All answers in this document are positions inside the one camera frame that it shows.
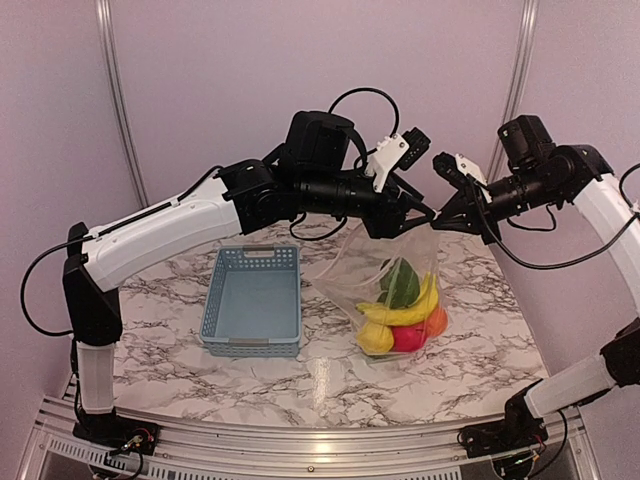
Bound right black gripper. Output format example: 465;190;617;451
431;165;560;244

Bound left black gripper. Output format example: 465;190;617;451
302;168;438;239

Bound clear zip top bag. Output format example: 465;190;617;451
312;225;449;361

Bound dark green toy pepper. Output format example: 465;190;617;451
377;258;420;309

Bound orange toy orange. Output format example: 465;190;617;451
425;306;449;337

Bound yellow toy bananas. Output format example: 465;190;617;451
356;274;439;327

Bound red toy apple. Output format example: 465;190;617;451
391;323;429;353

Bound yellow toy pear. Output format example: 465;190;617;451
356;322;394;355

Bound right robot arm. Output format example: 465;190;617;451
432;143;639;456

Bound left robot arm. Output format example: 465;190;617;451
45;160;436;447

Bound light blue plastic basket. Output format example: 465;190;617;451
199;245;302;358

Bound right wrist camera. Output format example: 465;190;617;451
432;115;556;189

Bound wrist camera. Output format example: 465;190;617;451
277;88;432;194
432;115;556;189

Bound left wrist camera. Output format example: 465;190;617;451
277;88;432;194

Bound right aluminium frame post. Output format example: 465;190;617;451
486;0;540;182

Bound aluminium frame post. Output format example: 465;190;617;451
486;0;540;182
95;0;150;208

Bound left aluminium frame post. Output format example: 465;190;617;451
95;0;150;208

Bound front aluminium rail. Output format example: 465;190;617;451
16;397;602;479

